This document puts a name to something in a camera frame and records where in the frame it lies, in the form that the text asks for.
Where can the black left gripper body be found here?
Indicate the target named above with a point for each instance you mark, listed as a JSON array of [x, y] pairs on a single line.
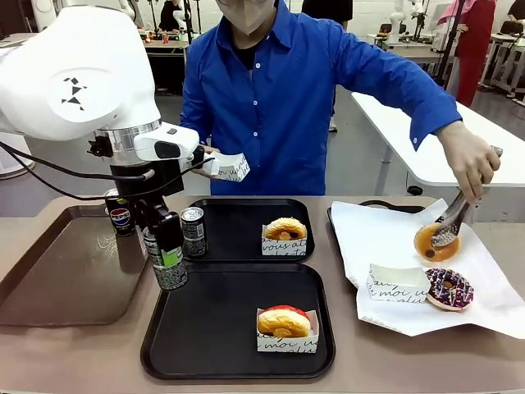
[[147, 180]]

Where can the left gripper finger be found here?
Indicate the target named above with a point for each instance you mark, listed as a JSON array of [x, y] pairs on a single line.
[[170, 238], [144, 217]]

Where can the black patterned drink can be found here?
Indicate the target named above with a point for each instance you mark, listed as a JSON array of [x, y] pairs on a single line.
[[194, 238], [172, 279]]

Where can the glazed donut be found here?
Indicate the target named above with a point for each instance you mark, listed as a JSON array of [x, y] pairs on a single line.
[[279, 227], [426, 246]]

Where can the red frosted donut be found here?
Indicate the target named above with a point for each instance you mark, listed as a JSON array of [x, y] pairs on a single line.
[[279, 322]]

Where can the metal serving tongs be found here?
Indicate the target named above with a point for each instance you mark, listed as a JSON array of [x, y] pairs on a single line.
[[451, 213]]

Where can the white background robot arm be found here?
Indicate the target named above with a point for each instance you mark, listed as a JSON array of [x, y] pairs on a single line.
[[394, 20]]

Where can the person left forearm blue sleeve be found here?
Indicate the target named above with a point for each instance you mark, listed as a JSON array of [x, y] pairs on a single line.
[[430, 106]]

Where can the person right forearm blue sleeve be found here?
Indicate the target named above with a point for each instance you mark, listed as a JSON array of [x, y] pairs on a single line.
[[193, 131]]

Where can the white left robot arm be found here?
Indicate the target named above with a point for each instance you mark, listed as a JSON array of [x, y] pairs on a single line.
[[61, 61]]

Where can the person right hand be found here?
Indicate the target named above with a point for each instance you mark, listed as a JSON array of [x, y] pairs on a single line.
[[209, 151]]

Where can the person left hand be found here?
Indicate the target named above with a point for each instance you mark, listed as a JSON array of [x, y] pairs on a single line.
[[471, 164]]

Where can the black Pepsi can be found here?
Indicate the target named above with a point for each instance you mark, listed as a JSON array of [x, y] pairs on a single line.
[[120, 219]]

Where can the black plastic tray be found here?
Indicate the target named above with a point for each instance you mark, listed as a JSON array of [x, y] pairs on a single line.
[[234, 230], [205, 328]]

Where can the brown plastic tray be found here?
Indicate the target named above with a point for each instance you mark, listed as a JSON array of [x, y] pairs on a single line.
[[61, 287]]

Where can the background workbench table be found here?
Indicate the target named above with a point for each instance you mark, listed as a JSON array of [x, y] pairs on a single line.
[[164, 44]]

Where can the person torso blue shirt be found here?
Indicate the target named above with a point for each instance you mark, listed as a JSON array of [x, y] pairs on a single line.
[[279, 123]]

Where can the small red can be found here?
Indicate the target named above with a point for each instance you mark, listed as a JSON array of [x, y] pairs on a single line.
[[165, 38]]

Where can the beige face mask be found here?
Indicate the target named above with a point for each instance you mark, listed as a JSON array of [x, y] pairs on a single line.
[[246, 18]]

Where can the white paper sheet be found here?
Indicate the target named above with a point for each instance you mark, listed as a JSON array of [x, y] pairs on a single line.
[[369, 238]]

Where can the white table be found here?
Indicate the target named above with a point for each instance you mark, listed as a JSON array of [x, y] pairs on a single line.
[[389, 123]]

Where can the black round floor object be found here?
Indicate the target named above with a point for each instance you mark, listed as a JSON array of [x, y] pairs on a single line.
[[415, 190]]

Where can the chocolate sprinkle donut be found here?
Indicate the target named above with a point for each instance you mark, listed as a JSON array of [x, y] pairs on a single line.
[[436, 295]]

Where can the background light wood table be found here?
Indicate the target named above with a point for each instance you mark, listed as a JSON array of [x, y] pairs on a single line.
[[410, 51], [504, 39]]

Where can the black stand pole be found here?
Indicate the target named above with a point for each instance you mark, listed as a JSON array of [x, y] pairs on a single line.
[[451, 41]]

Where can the person in red dress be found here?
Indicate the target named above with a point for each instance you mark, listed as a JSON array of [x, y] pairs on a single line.
[[471, 49]]

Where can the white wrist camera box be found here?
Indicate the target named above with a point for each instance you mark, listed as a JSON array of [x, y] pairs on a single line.
[[164, 143]]

